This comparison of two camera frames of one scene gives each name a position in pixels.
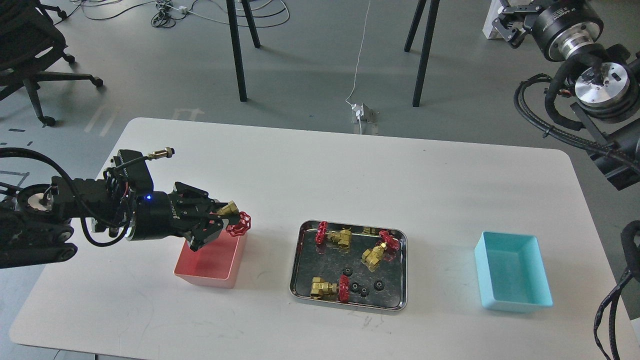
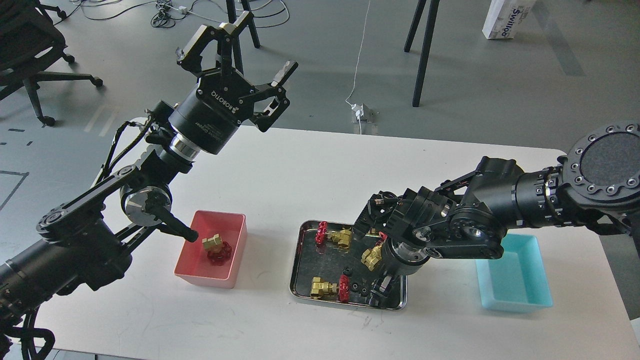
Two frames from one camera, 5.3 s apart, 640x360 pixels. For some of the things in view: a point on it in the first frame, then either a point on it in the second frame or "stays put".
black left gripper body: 158,215 -> 207,116
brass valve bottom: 320,289 stays put
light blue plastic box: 511,272 stays put
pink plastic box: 216,264 stays put
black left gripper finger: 207,205 -> 265,117
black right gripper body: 561,27 -> 399,258
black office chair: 30,43 stays put
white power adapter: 358,110 stays put
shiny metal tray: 350,265 stays put
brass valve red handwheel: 239,229 -> 218,251
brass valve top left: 342,237 stays put
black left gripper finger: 207,230 -> 191,58
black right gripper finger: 513,36 -> 380,289
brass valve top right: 386,248 stays put
